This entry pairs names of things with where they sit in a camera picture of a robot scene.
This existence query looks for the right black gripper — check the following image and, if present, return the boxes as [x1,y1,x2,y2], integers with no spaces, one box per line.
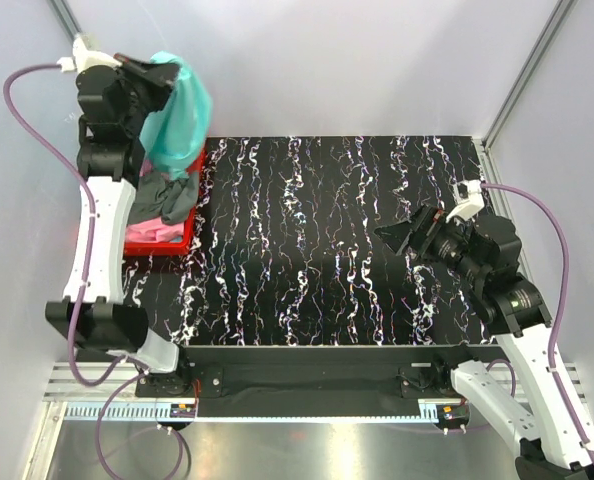
[373,202,487,286]

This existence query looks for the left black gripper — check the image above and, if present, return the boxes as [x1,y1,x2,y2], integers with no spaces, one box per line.
[115,53,183,136]

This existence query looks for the teal t shirt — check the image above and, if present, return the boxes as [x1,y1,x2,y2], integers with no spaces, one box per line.
[140,51,213,180]

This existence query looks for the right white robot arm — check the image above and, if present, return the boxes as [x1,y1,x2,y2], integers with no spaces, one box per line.
[375,206,594,479]

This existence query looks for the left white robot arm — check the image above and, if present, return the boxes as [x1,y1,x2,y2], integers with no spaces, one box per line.
[45,54,193,396]

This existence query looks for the grey t shirt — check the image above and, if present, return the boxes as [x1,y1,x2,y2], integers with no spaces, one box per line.
[128,170,200,226]

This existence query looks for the pink t shirt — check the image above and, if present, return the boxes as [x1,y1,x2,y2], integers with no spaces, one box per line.
[125,217,185,243]

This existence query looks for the red plastic bin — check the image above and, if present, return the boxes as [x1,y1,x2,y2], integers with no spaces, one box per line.
[124,149,207,257]

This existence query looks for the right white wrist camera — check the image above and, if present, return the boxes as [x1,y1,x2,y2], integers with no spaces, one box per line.
[447,180,485,222]

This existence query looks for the left aluminium corner post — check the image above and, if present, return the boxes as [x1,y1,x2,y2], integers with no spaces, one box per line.
[47,0,82,41]

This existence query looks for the aluminium corner post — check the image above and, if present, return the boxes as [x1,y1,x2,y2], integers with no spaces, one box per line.
[47,0,82,41]
[481,0,577,152]

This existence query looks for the white slotted cable duct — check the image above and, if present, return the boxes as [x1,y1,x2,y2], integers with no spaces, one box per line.
[64,403,471,424]

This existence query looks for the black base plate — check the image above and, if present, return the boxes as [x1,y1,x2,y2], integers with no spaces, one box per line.
[74,344,513,419]

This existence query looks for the right aluminium corner post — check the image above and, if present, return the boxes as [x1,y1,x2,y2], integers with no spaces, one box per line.
[481,0,577,152]

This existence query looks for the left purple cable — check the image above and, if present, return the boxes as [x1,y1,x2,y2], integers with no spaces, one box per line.
[2,62,194,479]

